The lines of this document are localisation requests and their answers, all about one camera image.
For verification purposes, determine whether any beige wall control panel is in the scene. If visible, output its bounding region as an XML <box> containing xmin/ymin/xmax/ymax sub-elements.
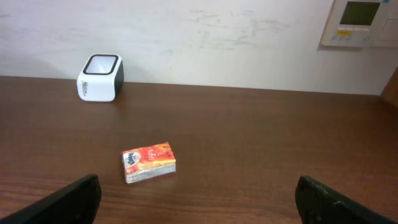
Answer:
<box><xmin>320</xmin><ymin>0</ymin><xmax>397</xmax><ymax>48</ymax></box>

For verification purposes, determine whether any orange tissue pack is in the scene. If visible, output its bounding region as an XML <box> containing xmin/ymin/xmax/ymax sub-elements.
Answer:
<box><xmin>122</xmin><ymin>142</ymin><xmax>176</xmax><ymax>184</ymax></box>

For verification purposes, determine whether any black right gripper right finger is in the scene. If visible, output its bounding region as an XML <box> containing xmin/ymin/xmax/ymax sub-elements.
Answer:
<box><xmin>295</xmin><ymin>175</ymin><xmax>397</xmax><ymax>224</ymax></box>

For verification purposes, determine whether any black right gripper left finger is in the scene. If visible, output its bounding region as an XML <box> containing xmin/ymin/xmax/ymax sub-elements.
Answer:
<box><xmin>1</xmin><ymin>174</ymin><xmax>102</xmax><ymax>224</ymax></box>

